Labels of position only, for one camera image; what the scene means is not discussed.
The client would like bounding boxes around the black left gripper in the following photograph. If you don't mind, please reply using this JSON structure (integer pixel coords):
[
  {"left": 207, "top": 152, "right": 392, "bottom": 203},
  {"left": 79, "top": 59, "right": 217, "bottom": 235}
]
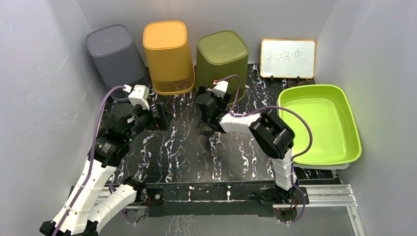
[{"left": 125, "top": 102, "right": 174, "bottom": 142}]

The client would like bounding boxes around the olive green mesh bin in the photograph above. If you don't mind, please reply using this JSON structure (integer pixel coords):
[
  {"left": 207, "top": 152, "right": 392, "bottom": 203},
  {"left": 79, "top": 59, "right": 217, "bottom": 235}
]
[{"left": 195, "top": 30, "right": 249, "bottom": 104}]

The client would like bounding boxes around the orange mesh bin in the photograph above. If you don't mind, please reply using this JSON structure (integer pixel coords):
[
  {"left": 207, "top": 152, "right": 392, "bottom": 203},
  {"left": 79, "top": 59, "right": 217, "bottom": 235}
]
[{"left": 143, "top": 21, "right": 195, "bottom": 95}]

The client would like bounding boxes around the grey mesh bin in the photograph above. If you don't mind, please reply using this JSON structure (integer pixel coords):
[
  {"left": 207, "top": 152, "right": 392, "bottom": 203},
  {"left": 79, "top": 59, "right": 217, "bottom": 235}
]
[{"left": 86, "top": 24, "right": 152, "bottom": 90}]

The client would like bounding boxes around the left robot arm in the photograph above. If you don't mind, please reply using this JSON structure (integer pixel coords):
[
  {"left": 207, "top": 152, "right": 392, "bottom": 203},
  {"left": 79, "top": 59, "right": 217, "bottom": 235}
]
[{"left": 39, "top": 102, "right": 173, "bottom": 236}]

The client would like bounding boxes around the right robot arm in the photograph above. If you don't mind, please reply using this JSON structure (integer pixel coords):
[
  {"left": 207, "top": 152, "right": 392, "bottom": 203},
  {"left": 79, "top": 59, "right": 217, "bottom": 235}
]
[{"left": 196, "top": 85, "right": 297, "bottom": 204}]

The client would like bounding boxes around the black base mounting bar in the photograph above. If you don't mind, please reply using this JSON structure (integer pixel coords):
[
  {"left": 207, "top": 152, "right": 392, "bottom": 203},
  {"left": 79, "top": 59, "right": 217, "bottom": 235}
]
[{"left": 144, "top": 181, "right": 310, "bottom": 219}]

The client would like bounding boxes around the small whiteboard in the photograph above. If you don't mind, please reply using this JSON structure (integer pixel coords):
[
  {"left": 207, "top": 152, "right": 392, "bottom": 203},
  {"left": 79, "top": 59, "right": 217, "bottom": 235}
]
[{"left": 259, "top": 39, "right": 316, "bottom": 79}]

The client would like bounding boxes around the lime green plastic tub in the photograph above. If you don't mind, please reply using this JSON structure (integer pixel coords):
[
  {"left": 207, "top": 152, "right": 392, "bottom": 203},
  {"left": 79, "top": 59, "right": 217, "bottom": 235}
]
[{"left": 277, "top": 85, "right": 362, "bottom": 166}]

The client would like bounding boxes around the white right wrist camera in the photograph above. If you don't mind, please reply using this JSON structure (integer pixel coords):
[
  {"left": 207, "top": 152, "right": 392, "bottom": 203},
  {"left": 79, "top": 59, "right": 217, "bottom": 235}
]
[{"left": 211, "top": 81, "right": 228, "bottom": 98}]

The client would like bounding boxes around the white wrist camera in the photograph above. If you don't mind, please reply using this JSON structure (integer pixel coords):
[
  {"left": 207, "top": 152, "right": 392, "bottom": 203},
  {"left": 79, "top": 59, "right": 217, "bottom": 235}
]
[
  {"left": 211, "top": 81, "right": 228, "bottom": 98},
  {"left": 123, "top": 85, "right": 149, "bottom": 110}
]

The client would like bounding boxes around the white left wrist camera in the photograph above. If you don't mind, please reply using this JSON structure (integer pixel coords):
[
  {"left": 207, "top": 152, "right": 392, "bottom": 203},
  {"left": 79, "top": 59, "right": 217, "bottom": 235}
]
[{"left": 123, "top": 85, "right": 149, "bottom": 110}]

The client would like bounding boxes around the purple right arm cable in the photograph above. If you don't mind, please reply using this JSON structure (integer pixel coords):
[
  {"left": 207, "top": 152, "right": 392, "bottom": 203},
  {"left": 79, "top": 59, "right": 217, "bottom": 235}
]
[{"left": 216, "top": 74, "right": 313, "bottom": 225}]

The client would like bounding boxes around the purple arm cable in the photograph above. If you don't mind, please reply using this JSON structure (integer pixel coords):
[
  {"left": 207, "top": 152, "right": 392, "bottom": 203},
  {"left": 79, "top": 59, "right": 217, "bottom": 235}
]
[
  {"left": 216, "top": 74, "right": 313, "bottom": 225},
  {"left": 52, "top": 85, "right": 126, "bottom": 236}
]

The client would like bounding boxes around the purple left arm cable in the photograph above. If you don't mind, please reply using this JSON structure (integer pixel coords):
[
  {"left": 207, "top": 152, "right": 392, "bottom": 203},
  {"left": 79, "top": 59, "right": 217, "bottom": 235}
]
[{"left": 52, "top": 85, "right": 126, "bottom": 236}]

